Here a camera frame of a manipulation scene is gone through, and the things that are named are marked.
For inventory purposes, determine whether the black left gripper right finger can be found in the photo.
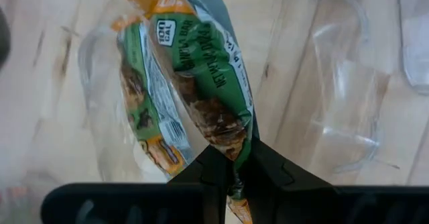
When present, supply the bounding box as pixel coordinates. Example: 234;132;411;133
238;137;429;224

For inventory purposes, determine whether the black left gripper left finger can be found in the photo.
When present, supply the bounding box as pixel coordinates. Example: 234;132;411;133
40;144;233;224

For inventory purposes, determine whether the green orange granola bar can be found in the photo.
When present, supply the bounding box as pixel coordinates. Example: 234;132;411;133
123;0;261;224
111;14;196;180

